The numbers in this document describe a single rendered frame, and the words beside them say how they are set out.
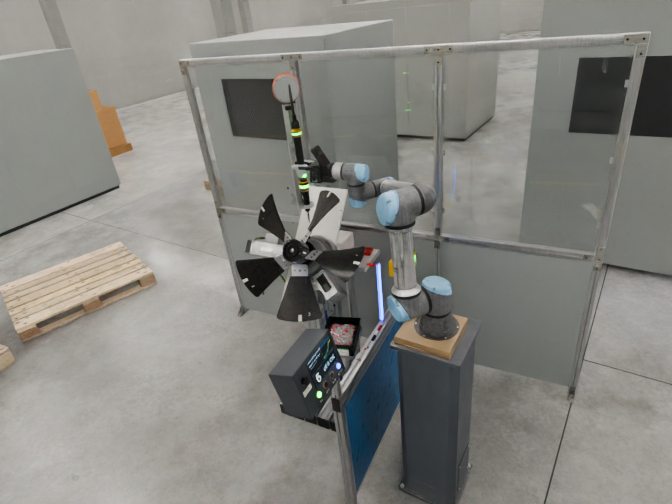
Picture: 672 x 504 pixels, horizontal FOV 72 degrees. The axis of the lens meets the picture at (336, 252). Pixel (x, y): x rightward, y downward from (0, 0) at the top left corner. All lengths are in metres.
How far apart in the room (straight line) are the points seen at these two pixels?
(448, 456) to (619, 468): 1.03
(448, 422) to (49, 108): 6.63
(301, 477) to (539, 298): 1.69
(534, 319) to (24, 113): 6.54
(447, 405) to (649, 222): 2.76
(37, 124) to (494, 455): 6.67
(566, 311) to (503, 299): 0.34
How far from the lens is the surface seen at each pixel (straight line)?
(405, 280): 1.77
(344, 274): 2.18
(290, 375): 1.56
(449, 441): 2.30
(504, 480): 2.84
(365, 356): 2.16
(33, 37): 14.96
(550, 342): 3.09
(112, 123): 10.31
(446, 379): 2.01
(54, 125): 7.59
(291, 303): 2.30
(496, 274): 2.86
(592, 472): 2.99
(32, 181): 7.50
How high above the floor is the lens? 2.32
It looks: 29 degrees down
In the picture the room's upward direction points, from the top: 7 degrees counter-clockwise
